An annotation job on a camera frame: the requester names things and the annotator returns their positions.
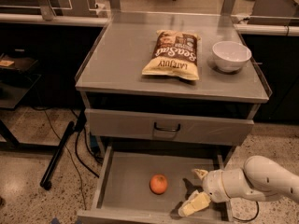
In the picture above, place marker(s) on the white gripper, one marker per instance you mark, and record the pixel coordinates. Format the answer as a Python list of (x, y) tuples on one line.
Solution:
[(213, 185)]

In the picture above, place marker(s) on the orange fruit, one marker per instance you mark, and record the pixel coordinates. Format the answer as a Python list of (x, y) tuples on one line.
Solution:
[(158, 184)]

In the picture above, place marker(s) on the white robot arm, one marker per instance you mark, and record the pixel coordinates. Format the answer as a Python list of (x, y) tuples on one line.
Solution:
[(259, 180)]

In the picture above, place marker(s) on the open middle drawer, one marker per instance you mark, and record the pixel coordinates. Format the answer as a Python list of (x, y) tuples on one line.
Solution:
[(123, 194)]

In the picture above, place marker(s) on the closed top drawer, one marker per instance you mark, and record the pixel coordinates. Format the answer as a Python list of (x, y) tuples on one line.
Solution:
[(139, 125)]

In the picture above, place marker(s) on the grey drawer cabinet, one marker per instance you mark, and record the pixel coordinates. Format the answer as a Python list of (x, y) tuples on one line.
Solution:
[(111, 78)]

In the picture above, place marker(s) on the white bowl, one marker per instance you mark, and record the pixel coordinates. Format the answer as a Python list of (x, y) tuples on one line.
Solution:
[(230, 56)]

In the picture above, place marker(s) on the brown chip bag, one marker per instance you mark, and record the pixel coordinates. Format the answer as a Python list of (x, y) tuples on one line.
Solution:
[(174, 55)]

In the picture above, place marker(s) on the black stand leg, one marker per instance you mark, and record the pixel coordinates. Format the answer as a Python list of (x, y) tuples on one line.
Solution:
[(72, 127)]

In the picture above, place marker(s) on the dark side table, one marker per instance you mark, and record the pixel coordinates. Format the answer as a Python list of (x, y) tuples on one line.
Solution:
[(17, 78)]

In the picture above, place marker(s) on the black drawer handle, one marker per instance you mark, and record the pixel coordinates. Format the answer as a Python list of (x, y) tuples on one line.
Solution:
[(165, 129)]

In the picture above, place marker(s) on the white horizontal rail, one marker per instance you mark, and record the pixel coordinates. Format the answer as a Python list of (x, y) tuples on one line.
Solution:
[(57, 20)]

